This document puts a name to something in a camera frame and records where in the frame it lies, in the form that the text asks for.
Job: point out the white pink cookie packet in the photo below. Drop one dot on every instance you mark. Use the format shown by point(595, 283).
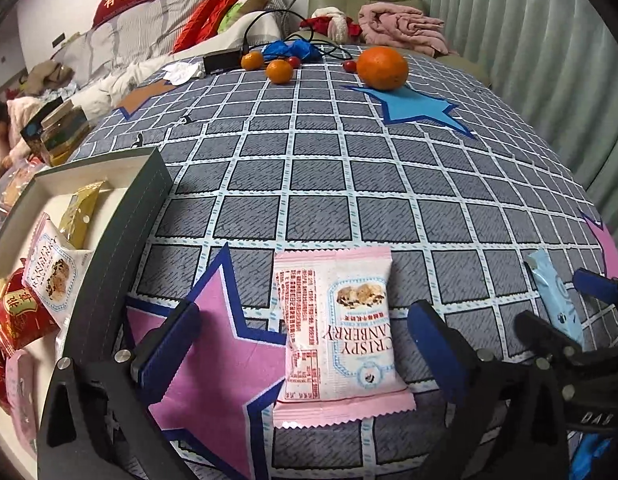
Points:
point(56, 267)
point(339, 330)

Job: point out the pink snack packet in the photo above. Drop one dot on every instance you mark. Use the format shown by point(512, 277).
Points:
point(21, 405)

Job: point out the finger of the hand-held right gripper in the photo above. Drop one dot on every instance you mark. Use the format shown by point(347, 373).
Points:
point(539, 330)
point(596, 285)

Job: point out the dark grey box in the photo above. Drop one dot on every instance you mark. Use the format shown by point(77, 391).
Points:
point(114, 240)

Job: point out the pile of snack packets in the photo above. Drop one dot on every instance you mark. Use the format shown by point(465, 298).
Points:
point(11, 190)

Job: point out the checkered star print cloth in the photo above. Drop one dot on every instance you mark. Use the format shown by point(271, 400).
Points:
point(314, 185)

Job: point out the white tissue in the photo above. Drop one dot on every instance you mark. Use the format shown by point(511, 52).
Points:
point(184, 72)

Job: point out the pink blanket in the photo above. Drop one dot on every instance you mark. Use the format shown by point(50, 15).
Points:
point(399, 27)

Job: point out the large orange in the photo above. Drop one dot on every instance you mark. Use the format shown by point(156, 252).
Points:
point(382, 68)

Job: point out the black box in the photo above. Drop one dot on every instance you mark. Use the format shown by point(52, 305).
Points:
point(221, 61)

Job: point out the small tangerine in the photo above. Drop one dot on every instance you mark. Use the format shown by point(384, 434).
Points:
point(252, 60)
point(279, 71)

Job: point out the cherry tomato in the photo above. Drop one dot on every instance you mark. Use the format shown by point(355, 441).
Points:
point(294, 62)
point(349, 65)

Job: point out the person's right hand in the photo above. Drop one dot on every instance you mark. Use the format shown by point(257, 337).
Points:
point(589, 460)

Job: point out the green bag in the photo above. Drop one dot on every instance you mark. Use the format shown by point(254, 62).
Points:
point(231, 16)

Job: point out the red white plush toy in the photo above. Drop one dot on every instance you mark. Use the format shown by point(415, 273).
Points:
point(334, 22)

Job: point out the white bag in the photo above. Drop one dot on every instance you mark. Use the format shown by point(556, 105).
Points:
point(254, 30)

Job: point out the brown coat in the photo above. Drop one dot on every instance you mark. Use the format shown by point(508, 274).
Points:
point(49, 76)

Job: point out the dark green cartons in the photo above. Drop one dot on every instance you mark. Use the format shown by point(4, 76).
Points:
point(59, 132)

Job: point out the red bags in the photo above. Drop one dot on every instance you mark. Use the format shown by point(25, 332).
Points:
point(204, 20)

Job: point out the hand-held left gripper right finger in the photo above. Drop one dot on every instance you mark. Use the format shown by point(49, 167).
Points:
point(436, 352)

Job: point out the grey striped sofa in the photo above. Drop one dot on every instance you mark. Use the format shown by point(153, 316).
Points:
point(139, 35)

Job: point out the white clothing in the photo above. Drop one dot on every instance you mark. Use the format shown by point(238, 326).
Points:
point(114, 87)

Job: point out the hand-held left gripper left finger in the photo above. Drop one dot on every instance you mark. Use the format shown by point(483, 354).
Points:
point(171, 350)

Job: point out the gold snack packet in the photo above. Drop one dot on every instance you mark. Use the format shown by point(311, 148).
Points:
point(84, 212)

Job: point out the light blue snack packet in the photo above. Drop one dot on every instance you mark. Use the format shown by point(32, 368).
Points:
point(556, 300)

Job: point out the pale green curtain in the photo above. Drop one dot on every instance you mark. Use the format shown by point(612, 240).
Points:
point(529, 45)

